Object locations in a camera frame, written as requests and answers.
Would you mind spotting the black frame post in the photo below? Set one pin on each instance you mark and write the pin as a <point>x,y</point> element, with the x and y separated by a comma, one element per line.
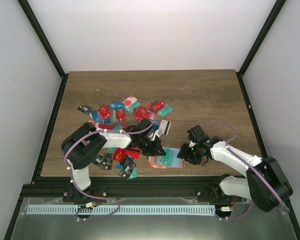
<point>36,26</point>
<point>270,20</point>

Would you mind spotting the teal card front edge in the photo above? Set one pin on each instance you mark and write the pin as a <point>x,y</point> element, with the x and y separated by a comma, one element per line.
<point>133,174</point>

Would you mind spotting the blue card left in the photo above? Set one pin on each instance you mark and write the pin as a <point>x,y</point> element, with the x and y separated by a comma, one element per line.
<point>95,116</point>

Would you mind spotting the black frame left post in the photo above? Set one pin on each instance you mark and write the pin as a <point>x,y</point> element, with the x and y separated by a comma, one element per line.
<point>36,26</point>

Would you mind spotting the red card left top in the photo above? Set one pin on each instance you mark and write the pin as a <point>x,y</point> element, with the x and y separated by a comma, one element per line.
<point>104,111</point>

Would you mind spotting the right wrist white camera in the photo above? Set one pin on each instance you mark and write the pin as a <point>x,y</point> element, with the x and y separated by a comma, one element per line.
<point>192,143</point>

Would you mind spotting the red cards stack front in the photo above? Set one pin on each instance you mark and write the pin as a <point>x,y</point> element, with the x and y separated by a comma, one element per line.
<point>120,153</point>

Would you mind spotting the white card black stripe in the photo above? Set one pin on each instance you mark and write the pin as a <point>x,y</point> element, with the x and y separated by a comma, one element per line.
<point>164,126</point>

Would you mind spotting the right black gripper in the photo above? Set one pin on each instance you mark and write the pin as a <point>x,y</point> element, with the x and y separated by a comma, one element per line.
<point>183,154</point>

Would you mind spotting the light blue slotted cable duct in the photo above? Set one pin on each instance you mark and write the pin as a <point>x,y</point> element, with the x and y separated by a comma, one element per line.
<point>191,210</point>

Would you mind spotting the black card far left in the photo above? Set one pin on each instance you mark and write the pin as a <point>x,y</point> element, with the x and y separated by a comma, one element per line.
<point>86,109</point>

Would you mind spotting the red card far right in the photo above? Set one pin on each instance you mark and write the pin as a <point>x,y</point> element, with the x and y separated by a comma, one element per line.
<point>156,106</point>

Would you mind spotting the black aluminium front rail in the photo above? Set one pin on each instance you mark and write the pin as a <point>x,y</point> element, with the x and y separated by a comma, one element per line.
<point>201,188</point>

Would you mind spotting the teal card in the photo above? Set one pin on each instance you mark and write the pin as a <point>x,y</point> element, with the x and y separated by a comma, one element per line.
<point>165,111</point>
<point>167,160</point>

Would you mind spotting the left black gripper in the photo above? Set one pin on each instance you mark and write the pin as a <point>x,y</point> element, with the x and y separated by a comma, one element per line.
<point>154,151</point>

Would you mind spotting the blue card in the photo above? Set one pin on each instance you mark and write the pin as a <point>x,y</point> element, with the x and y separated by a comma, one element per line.
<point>117,105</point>
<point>95,116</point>

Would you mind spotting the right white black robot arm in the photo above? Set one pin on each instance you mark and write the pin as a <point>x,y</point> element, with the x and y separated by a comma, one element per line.
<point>263,180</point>

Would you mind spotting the white red circle card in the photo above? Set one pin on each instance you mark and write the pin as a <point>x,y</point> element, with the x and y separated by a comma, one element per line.
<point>129,101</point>

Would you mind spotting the blue card top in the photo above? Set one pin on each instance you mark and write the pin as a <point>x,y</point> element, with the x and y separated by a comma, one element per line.
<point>117,105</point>

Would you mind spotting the pink leather card holder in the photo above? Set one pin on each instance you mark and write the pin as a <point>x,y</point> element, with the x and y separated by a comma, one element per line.
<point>154,162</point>

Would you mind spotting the black frame right post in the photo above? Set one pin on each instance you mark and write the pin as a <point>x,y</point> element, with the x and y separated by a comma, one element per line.
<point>270,20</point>

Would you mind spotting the wrist white camera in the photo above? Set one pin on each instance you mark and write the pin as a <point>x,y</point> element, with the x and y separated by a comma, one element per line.
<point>192,143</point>
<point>155,133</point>

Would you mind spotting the red card centre top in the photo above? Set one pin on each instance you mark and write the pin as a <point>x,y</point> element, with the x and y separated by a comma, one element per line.
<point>140,113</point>

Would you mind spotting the red card middle top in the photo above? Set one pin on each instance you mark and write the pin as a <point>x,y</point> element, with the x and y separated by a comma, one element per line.
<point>120,115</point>

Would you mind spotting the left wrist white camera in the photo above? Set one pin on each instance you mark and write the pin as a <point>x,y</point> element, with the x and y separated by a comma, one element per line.
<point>155,133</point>

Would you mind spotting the black cards front left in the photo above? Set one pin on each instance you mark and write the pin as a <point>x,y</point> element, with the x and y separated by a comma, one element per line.
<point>105,161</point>

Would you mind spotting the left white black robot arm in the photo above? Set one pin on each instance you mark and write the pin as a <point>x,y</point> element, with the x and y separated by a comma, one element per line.
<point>81,148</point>

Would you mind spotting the black visa card front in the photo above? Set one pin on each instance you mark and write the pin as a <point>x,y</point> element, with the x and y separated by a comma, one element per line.
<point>126,167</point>

